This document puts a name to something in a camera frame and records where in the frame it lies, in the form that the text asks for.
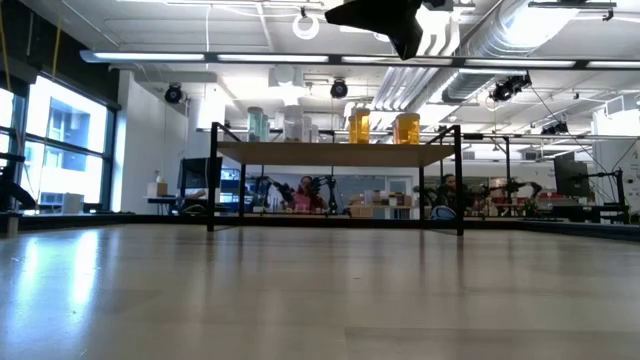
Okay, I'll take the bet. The white ceiling pipe bundle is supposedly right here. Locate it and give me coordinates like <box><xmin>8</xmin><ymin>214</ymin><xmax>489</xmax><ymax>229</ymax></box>
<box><xmin>372</xmin><ymin>24</ymin><xmax>451</xmax><ymax>112</ymax></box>

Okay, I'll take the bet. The overhead LED light bar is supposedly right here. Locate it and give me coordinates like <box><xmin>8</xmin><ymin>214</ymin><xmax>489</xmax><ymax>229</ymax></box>
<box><xmin>79</xmin><ymin>48</ymin><xmax>640</xmax><ymax>71</ymax></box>

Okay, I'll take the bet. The silver air duct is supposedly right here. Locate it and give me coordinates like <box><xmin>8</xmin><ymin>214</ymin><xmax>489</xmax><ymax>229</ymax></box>
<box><xmin>407</xmin><ymin>0</ymin><xmax>581</xmax><ymax>114</ymax></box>

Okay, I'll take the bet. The black track spotlight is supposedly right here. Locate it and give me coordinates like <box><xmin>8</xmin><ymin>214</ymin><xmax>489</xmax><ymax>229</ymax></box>
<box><xmin>488</xmin><ymin>72</ymin><xmax>533</xmax><ymax>104</ymax></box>
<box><xmin>539</xmin><ymin>119</ymin><xmax>570</xmax><ymax>136</ymax></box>

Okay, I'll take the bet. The small white vial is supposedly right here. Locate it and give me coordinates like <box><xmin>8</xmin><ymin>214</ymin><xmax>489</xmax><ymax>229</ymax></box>
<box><xmin>246</xmin><ymin>105</ymin><xmax>265</xmax><ymax>143</ymax></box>

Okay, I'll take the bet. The black metal rig frame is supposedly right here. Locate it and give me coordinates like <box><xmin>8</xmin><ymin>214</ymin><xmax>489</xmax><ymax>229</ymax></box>
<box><xmin>0</xmin><ymin>212</ymin><xmax>640</xmax><ymax>244</ymax></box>

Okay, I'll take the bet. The yellow hanging cable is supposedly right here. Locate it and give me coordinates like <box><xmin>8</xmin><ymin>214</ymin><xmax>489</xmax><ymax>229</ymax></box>
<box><xmin>0</xmin><ymin>0</ymin><xmax>12</xmax><ymax>81</ymax></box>
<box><xmin>52</xmin><ymin>0</ymin><xmax>64</xmax><ymax>66</ymax></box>

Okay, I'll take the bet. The large window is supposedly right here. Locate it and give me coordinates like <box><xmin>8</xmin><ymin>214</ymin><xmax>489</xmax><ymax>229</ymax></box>
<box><xmin>0</xmin><ymin>74</ymin><xmax>119</xmax><ymax>216</ymax></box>

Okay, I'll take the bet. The person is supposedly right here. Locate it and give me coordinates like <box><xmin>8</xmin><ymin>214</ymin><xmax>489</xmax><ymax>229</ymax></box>
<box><xmin>292</xmin><ymin>174</ymin><xmax>326</xmax><ymax>214</ymax></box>
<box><xmin>434</xmin><ymin>173</ymin><xmax>474</xmax><ymax>216</ymax></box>

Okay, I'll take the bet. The black background monitor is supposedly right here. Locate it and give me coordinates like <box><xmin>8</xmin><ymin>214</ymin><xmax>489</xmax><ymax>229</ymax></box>
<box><xmin>553</xmin><ymin>158</ymin><xmax>591</xmax><ymax>199</ymax></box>
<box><xmin>178</xmin><ymin>156</ymin><xmax>224</xmax><ymax>201</ymax></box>

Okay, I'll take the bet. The wooden shelf with black frame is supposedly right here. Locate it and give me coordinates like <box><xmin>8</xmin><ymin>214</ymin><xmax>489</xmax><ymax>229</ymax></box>
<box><xmin>207</xmin><ymin>121</ymin><xmax>465</xmax><ymax>237</ymax></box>

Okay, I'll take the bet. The white hanging ring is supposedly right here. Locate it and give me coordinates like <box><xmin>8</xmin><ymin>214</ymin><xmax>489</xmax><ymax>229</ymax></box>
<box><xmin>291</xmin><ymin>13</ymin><xmax>321</xmax><ymax>41</ymax></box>

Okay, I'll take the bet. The white box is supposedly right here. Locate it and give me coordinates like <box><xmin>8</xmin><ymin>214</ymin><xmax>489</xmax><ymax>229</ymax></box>
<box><xmin>60</xmin><ymin>192</ymin><xmax>85</xmax><ymax>215</ymax></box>

